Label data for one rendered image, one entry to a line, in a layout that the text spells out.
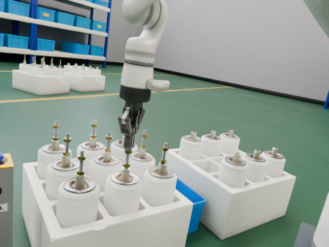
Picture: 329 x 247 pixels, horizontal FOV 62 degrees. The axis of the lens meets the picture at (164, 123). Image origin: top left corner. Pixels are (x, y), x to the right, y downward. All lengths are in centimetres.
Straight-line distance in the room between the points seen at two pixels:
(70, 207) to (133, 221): 16
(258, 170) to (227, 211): 20
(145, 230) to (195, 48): 702
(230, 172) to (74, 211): 53
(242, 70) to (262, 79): 54
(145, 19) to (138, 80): 13
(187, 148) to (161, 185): 39
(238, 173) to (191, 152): 24
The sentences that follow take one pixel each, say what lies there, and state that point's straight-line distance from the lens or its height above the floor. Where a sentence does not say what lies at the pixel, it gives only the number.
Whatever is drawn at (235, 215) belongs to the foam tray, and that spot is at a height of 9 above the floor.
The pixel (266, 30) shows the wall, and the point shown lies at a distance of 705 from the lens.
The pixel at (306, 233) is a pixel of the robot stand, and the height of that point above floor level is 30.
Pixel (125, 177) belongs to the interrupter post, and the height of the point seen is 26.
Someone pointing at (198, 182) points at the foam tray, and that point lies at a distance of 105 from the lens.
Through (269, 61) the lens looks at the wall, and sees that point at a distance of 695.
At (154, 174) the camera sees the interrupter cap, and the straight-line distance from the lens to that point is 77.
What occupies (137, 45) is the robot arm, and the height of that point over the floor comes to 59.
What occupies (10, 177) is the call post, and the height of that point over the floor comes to 29.
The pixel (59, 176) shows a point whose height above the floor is 24.
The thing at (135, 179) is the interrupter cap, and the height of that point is 25.
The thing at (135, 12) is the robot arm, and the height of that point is 65.
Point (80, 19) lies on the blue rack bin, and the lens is 617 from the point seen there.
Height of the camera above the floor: 59
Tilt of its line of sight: 15 degrees down
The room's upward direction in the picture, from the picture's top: 9 degrees clockwise
